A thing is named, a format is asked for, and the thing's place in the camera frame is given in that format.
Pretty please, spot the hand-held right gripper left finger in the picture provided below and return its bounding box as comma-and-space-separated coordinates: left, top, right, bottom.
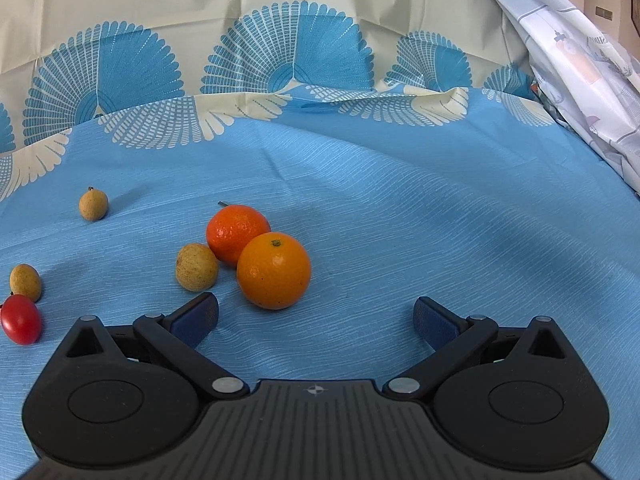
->
65, 291, 251, 401

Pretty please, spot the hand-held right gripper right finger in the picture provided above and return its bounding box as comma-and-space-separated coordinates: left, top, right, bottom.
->
382, 296, 568, 401

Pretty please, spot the round orange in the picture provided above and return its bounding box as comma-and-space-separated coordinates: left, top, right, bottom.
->
236, 232, 312, 311

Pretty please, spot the dark orange mandarin with stem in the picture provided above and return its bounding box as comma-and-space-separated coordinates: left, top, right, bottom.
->
206, 201, 272, 268

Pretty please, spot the yellow longan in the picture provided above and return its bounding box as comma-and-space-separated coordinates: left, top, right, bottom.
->
9, 264, 43, 303

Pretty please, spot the red cherry tomato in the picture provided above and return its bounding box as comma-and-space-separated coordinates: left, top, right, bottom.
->
0, 294, 42, 346

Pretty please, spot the large speckled longan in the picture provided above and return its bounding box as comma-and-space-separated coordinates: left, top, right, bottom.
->
175, 243, 220, 292

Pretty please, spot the blue fan-print cloth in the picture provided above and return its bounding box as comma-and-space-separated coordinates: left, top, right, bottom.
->
0, 0, 640, 466

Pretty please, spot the small longan with stem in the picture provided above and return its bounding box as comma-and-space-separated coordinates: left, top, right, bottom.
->
78, 186, 109, 222

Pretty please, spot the white printed curtain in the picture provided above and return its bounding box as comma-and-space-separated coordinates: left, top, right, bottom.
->
467, 0, 640, 196

